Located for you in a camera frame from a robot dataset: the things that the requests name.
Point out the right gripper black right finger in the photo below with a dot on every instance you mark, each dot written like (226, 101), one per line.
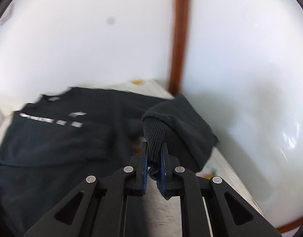
(210, 207)

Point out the black sweatshirt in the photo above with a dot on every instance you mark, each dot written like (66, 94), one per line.
(53, 144)

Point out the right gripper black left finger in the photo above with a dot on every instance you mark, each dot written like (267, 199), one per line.
(96, 207)

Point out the brown wooden door frame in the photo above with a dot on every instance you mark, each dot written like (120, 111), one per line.
(180, 35)

